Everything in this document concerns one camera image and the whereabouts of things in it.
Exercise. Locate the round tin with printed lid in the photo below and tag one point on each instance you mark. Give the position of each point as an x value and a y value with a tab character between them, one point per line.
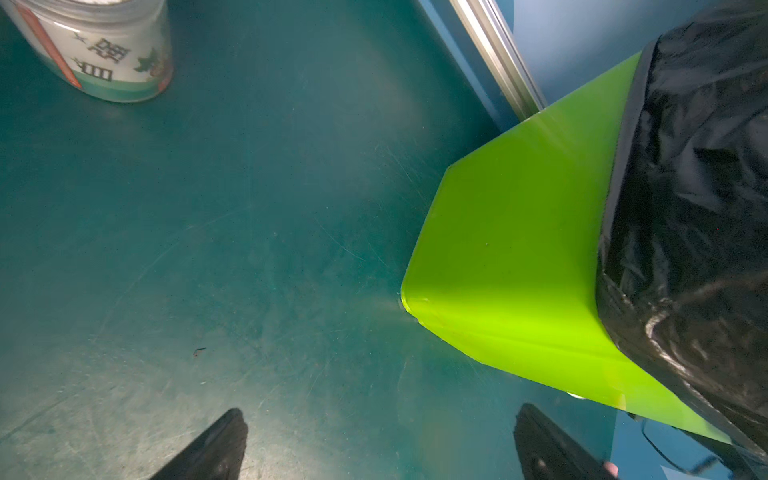
117	51

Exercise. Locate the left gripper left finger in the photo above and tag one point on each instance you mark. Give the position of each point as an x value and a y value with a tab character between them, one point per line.
216	454

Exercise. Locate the rear aluminium crossbar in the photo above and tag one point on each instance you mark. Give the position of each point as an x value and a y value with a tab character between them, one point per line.
492	36

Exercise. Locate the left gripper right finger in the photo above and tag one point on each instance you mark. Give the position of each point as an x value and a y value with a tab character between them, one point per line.
546	452

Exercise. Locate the green bin with black liner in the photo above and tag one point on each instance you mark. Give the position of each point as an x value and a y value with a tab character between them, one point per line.
614	245

